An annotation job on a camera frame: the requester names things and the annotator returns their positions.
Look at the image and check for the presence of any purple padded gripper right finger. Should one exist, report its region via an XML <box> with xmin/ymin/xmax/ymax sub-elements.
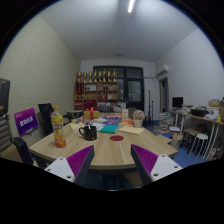
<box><xmin>131</xmin><ymin>144</ymin><xmax>182</xmax><ymax>185</ymax></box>

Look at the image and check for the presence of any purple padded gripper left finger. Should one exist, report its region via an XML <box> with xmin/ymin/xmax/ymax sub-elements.
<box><xmin>46</xmin><ymin>145</ymin><xmax>95</xmax><ymax>186</ymax></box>

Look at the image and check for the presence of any black polka dot mug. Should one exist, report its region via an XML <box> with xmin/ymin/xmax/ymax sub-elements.
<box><xmin>79</xmin><ymin>126</ymin><xmax>97</xmax><ymax>141</ymax></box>

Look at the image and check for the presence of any yellow paper pad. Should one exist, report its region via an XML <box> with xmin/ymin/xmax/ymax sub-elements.
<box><xmin>118</xmin><ymin>126</ymin><xmax>144</xmax><ymax>135</ymax></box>

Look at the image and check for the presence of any red round coaster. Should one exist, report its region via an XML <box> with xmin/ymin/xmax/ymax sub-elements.
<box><xmin>110</xmin><ymin>135</ymin><xmax>124</xmax><ymax>141</ymax></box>

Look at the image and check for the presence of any teal notebook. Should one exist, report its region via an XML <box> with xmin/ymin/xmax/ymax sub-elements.
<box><xmin>100</xmin><ymin>125</ymin><xmax>118</xmax><ymax>134</ymax></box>

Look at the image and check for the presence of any potted flower plant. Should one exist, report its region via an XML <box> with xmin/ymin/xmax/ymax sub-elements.
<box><xmin>133</xmin><ymin>110</ymin><xmax>145</xmax><ymax>128</ymax></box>

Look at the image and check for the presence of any orange juice bottle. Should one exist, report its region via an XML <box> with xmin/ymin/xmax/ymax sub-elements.
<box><xmin>51</xmin><ymin>106</ymin><xmax>66</xmax><ymax>148</ymax></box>

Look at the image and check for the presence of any yellow gift box red ribbon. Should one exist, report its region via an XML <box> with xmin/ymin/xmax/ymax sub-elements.
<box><xmin>83</xmin><ymin>107</ymin><xmax>100</xmax><ymax>120</ymax></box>

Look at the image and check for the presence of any black chair armrest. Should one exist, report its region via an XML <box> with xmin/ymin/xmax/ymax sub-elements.
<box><xmin>11</xmin><ymin>137</ymin><xmax>34</xmax><ymax>165</ymax></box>

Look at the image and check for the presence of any small standing card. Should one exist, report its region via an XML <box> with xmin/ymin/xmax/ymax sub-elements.
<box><xmin>121</xmin><ymin>109</ymin><xmax>129</xmax><ymax>121</ymax></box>

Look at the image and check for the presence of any white round stool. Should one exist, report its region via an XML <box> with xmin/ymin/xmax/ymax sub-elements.
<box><xmin>189</xmin><ymin>134</ymin><xmax>208</xmax><ymax>156</ymax></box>

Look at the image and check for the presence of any black office chair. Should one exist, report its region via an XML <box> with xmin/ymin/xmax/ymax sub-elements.
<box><xmin>38</xmin><ymin>103</ymin><xmax>54</xmax><ymax>135</ymax></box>

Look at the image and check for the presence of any purple sign board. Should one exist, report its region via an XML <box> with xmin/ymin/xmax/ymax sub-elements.
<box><xmin>14</xmin><ymin>108</ymin><xmax>38</xmax><ymax>136</ymax></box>

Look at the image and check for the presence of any black computer monitor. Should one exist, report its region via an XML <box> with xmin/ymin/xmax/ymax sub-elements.
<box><xmin>172</xmin><ymin>97</ymin><xmax>183</xmax><ymax>108</ymax></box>

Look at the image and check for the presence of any wooden display shelf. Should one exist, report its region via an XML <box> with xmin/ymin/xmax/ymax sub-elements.
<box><xmin>73</xmin><ymin>68</ymin><xmax>119</xmax><ymax>111</ymax></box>

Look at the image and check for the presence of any long side desk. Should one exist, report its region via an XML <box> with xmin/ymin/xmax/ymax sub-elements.
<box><xmin>170</xmin><ymin>110</ymin><xmax>224</xmax><ymax>159</ymax></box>

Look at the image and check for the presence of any white air conditioner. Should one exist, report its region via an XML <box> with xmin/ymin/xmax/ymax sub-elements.
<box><xmin>156</xmin><ymin>64</ymin><xmax>169</xmax><ymax>76</ymax></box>

